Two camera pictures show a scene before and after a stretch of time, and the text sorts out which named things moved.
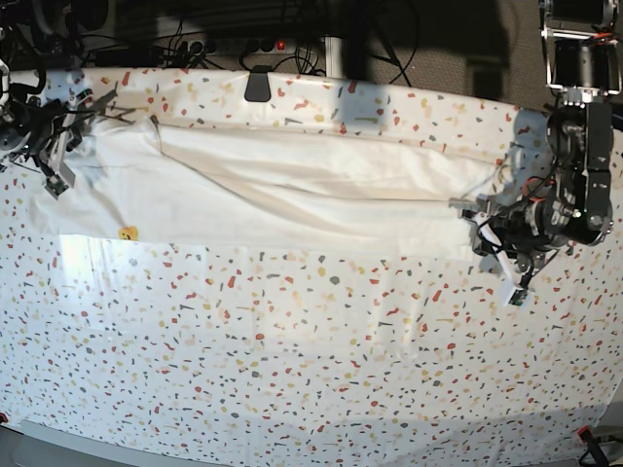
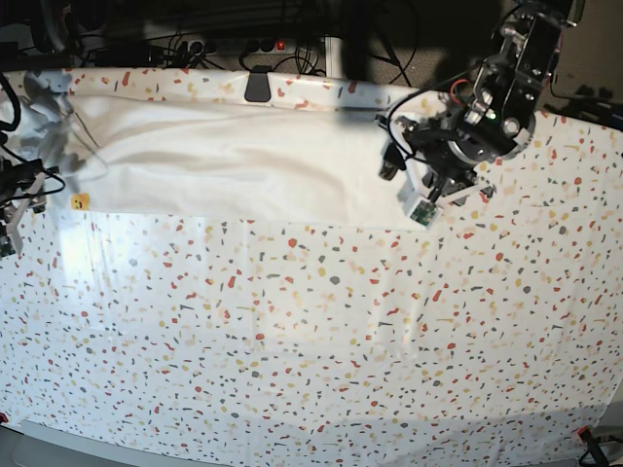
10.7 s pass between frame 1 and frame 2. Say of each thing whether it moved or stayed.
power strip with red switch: stayed
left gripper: moved
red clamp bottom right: stayed
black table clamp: stayed
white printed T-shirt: moved
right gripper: moved
